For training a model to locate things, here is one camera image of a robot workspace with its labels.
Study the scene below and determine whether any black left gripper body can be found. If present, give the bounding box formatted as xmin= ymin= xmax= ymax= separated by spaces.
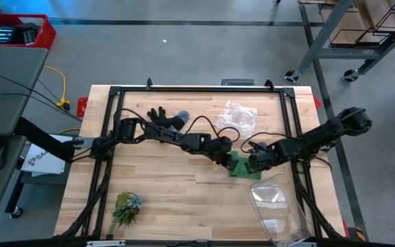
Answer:
xmin=200 ymin=135 xmax=235 ymax=164

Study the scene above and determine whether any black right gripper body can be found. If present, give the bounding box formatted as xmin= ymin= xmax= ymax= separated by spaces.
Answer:
xmin=247 ymin=142 xmax=286 ymax=172

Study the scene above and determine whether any green elastic bandage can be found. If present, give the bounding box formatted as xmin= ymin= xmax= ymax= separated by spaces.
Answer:
xmin=229 ymin=150 xmax=263 ymax=181

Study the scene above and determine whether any clear plastic bag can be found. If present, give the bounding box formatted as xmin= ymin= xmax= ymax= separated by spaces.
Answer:
xmin=214 ymin=99 xmax=259 ymax=138

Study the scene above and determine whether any clear plastic bin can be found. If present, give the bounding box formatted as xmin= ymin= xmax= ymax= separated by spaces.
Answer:
xmin=248 ymin=173 xmax=315 ymax=247

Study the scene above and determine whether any black work glove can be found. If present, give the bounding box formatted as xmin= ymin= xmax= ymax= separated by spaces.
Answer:
xmin=146 ymin=106 xmax=190 ymax=131

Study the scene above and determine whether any artificial succulent plant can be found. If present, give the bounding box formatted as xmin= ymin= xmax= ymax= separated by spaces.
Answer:
xmin=109 ymin=191 xmax=144 ymax=235

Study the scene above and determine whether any grey metal cart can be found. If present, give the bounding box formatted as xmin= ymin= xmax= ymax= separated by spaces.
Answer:
xmin=285 ymin=0 xmax=395 ymax=83

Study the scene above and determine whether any white printed paper sheet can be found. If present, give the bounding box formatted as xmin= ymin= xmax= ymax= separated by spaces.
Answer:
xmin=21 ymin=134 xmax=69 ymax=176

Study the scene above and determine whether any brown cardboard box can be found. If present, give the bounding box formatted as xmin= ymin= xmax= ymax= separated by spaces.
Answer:
xmin=320 ymin=0 xmax=395 ymax=47

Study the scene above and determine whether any red plastic crate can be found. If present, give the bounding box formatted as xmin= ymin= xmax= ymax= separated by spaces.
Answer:
xmin=0 ymin=13 xmax=57 ymax=51

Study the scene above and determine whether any grey desk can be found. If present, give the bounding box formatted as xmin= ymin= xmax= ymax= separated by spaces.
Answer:
xmin=0 ymin=44 xmax=77 ymax=226

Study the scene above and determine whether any black ribbed electronic box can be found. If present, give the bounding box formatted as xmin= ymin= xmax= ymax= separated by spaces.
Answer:
xmin=0 ymin=25 xmax=15 ymax=45

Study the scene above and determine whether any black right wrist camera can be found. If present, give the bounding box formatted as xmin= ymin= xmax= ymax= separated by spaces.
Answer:
xmin=248 ymin=139 xmax=269 ymax=154

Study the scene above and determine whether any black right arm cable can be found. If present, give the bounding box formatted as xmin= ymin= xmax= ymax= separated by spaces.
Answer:
xmin=240 ymin=132 xmax=289 ymax=154

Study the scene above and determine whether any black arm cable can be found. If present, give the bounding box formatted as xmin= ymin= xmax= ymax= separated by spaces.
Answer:
xmin=114 ymin=108 xmax=241 ymax=142
xmin=240 ymin=132 xmax=289 ymax=154

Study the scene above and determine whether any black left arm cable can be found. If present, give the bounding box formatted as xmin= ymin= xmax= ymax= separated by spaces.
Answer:
xmin=114 ymin=108 xmax=241 ymax=142

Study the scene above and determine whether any black metal table frame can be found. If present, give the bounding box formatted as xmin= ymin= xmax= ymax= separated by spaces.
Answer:
xmin=58 ymin=78 xmax=346 ymax=241

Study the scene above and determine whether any yellow power cable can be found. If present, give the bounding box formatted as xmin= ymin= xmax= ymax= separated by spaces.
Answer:
xmin=43 ymin=65 xmax=82 ymax=135

